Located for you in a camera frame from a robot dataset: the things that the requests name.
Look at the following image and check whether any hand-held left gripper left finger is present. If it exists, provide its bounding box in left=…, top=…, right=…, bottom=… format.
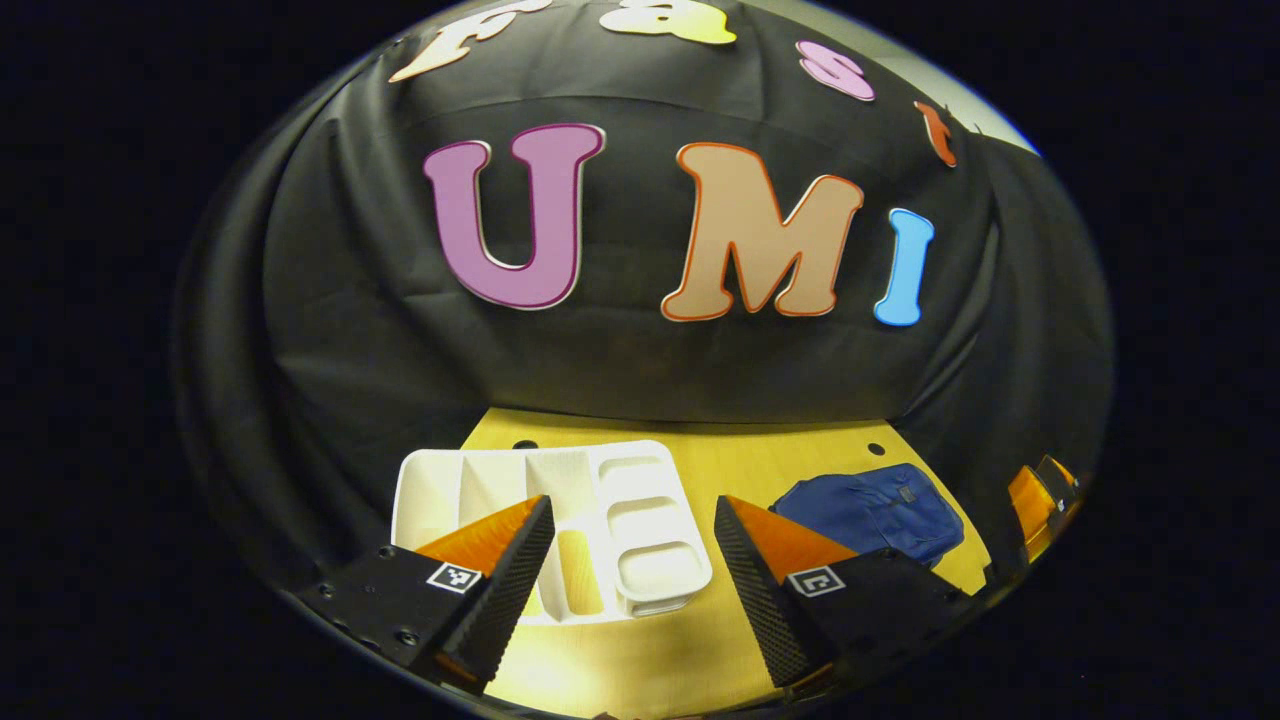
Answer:
left=298, top=494, right=557, bottom=695

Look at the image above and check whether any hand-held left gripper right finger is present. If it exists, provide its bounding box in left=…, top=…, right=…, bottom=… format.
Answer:
left=713, top=494, right=976, bottom=689

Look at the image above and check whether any white plastic bookshelf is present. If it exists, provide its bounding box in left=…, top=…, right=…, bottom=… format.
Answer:
left=391, top=440, right=714, bottom=627

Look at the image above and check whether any blue schoolbag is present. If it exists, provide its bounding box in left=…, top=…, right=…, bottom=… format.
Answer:
left=770, top=462, right=966, bottom=569

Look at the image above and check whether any black backdrop cloth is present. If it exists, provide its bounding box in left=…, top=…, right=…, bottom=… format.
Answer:
left=175, top=0, right=1116, bottom=601

